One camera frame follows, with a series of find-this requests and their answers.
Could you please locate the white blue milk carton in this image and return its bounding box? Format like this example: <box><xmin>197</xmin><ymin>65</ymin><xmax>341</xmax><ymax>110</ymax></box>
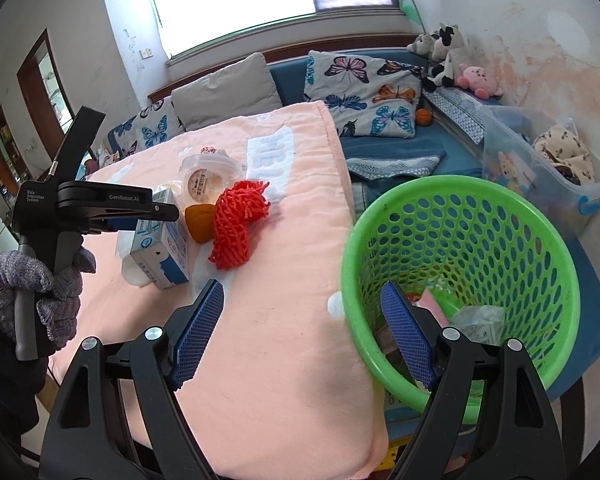
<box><xmin>130</xmin><ymin>216</ymin><xmax>189</xmax><ymax>289</ymax></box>

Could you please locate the beige cushion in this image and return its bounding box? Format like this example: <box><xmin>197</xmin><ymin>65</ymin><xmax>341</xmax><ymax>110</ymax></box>
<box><xmin>171</xmin><ymin>52</ymin><xmax>283</xmax><ymax>131</ymax></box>

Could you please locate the butterfly pillow right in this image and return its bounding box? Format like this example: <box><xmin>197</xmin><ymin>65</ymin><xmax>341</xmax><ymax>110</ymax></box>
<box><xmin>303</xmin><ymin>51</ymin><xmax>424</xmax><ymax>139</ymax></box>

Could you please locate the clear plastic storage box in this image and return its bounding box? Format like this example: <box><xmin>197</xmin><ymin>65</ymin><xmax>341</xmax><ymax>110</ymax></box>
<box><xmin>480</xmin><ymin>106</ymin><xmax>600</xmax><ymax>240</ymax></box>

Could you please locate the clear plastic bottle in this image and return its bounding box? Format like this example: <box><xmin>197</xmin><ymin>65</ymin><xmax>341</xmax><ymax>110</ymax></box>
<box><xmin>116</xmin><ymin>231</ymin><xmax>151</xmax><ymax>287</ymax></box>

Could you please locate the butterfly pillow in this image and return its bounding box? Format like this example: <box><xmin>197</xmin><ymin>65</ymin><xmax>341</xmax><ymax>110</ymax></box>
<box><xmin>104</xmin><ymin>96</ymin><xmax>184</xmax><ymax>158</ymax></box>
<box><xmin>303</xmin><ymin>51</ymin><xmax>424</xmax><ymax>139</ymax></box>

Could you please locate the half eaten orange bun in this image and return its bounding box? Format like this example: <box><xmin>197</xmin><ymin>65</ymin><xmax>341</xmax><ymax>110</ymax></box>
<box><xmin>184</xmin><ymin>204</ymin><xmax>215</xmax><ymax>245</ymax></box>

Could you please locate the cow plush toy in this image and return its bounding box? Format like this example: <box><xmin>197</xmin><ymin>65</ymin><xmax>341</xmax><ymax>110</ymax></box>
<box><xmin>406</xmin><ymin>24</ymin><xmax>470</xmax><ymax>92</ymax></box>

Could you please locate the patterned folded cloth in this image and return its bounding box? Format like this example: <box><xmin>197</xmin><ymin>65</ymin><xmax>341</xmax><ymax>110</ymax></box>
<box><xmin>424</xmin><ymin>87</ymin><xmax>498</xmax><ymax>145</ymax></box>

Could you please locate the pink snack wrapper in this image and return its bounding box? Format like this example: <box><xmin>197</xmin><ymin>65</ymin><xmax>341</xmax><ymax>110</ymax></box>
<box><xmin>416</xmin><ymin>288</ymin><xmax>449</xmax><ymax>327</ymax></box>

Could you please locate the pink plush toy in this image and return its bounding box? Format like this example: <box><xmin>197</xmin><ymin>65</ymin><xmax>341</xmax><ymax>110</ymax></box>
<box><xmin>456</xmin><ymin>64</ymin><xmax>503</xmax><ymax>100</ymax></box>

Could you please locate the brown wooden door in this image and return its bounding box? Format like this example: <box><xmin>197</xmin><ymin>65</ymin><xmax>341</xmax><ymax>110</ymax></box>
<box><xmin>17</xmin><ymin>29</ymin><xmax>74</xmax><ymax>157</ymax></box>

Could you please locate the clear round plastic container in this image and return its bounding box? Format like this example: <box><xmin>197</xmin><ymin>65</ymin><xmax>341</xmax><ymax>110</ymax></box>
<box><xmin>178</xmin><ymin>150</ymin><xmax>245</xmax><ymax>206</ymax></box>

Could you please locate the small orange ball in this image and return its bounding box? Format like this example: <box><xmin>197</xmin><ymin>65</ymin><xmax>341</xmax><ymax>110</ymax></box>
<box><xmin>415</xmin><ymin>107</ymin><xmax>432</xmax><ymax>127</ymax></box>

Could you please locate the red foam fruit net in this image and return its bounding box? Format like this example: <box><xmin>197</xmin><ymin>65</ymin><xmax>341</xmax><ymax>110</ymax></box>
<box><xmin>209</xmin><ymin>180</ymin><xmax>271</xmax><ymax>271</ymax></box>

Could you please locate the butterfly pillow left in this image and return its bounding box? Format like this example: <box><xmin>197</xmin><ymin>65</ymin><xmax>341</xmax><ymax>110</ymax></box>
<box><xmin>104</xmin><ymin>96</ymin><xmax>184</xmax><ymax>158</ymax></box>

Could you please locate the grey gloved left hand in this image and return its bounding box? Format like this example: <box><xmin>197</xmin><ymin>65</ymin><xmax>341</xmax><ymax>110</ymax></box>
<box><xmin>0</xmin><ymin>247</ymin><xmax>96</xmax><ymax>350</ymax></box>

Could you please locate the green plastic trash basket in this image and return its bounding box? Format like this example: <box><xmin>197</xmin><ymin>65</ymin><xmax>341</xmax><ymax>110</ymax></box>
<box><xmin>340</xmin><ymin>174</ymin><xmax>581</xmax><ymax>413</ymax></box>

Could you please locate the pink blanket table cover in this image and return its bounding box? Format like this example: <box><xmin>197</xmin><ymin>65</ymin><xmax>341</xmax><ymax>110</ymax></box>
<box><xmin>47</xmin><ymin>100</ymin><xmax>390</xmax><ymax>480</ymax></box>

